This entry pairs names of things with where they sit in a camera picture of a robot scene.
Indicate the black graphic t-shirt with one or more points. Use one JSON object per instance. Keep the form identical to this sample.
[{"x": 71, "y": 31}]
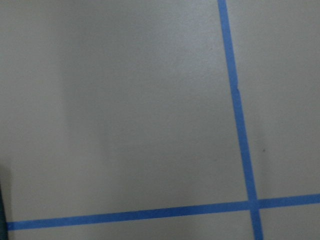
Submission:
[{"x": 2, "y": 200}]

